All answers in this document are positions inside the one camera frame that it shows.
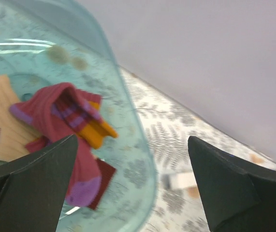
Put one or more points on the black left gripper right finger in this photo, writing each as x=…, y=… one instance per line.
x=237, y=195

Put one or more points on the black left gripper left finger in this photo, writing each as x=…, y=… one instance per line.
x=33, y=187

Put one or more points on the beige striped sock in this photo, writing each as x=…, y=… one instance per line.
x=15, y=134

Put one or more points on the maroon purple striped sock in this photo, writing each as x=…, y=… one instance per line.
x=62, y=110

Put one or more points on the white drying rack stand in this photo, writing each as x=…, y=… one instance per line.
x=178, y=181

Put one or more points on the teal transparent plastic basin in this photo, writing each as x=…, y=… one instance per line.
x=46, y=42

